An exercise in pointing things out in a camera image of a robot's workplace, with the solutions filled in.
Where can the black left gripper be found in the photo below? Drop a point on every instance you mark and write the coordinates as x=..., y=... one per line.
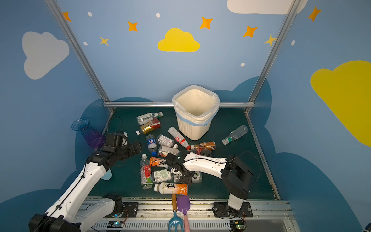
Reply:
x=135, y=147

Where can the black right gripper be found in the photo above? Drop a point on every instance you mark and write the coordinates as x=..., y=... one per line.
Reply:
x=174, y=164

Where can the orange label juice bottle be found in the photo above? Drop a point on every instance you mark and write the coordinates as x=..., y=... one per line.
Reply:
x=157, y=162

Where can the clear bottle pale green label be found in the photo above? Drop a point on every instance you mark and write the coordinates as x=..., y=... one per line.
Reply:
x=162, y=176

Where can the white bottle red label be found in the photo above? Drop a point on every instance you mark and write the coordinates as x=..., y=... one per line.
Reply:
x=179, y=138

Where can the square clear bottle white label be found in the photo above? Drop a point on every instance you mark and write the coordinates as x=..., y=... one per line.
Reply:
x=166, y=141

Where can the clear bottle blue label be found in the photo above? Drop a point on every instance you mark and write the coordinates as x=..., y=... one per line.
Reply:
x=151, y=144

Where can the orange brown label bottle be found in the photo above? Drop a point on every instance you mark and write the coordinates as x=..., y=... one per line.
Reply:
x=206, y=146

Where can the clear bottle white orange label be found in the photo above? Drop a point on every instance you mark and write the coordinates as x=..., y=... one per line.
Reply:
x=164, y=151

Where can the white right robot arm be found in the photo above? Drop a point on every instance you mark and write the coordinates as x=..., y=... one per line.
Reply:
x=234, y=173

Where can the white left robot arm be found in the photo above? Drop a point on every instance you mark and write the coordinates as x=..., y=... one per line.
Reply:
x=63, y=215

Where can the white ribbed trash bin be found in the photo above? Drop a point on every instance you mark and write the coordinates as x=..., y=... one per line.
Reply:
x=192, y=132

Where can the white bin liner bag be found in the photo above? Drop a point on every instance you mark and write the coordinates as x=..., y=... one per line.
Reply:
x=196, y=105

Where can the orange white tea bottle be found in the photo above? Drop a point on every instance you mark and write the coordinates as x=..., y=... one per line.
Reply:
x=171, y=188

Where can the light blue toy trowel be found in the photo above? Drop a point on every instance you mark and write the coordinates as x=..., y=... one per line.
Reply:
x=107, y=176

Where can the purple plastic vase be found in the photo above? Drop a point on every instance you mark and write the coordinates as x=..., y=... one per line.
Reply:
x=93, y=138

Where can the clear bottle red green label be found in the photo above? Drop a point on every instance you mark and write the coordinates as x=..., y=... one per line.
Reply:
x=145, y=173

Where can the clear bottle green white label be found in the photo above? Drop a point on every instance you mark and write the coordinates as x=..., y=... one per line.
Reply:
x=143, y=119

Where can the purple toy shovel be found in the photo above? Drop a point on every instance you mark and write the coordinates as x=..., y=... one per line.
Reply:
x=183, y=204

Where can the gold red label tea bottle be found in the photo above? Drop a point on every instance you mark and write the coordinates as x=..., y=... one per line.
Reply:
x=149, y=127

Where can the blue toy garden fork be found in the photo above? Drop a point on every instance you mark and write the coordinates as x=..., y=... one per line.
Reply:
x=175, y=221

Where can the left green circuit board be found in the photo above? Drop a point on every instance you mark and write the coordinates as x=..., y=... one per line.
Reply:
x=116, y=224

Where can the green circuit board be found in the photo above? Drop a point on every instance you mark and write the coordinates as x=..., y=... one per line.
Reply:
x=116, y=224
x=237, y=225

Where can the clear empty bottle green cap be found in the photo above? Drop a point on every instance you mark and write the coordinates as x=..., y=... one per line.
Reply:
x=236, y=134

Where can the right green circuit board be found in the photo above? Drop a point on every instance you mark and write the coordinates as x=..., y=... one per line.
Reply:
x=237, y=225

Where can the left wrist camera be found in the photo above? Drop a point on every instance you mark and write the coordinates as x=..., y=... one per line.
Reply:
x=114, y=141

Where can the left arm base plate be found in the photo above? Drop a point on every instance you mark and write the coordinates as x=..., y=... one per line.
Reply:
x=127, y=209

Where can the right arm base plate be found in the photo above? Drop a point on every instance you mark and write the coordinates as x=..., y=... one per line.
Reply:
x=223, y=211

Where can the aluminium frame right post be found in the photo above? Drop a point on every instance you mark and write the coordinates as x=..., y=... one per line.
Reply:
x=287, y=23

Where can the aluminium frame post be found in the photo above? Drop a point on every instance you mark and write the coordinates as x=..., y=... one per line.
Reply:
x=287, y=23
x=64, y=25

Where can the aluminium frame left post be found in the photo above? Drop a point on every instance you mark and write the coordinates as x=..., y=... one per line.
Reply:
x=64, y=25

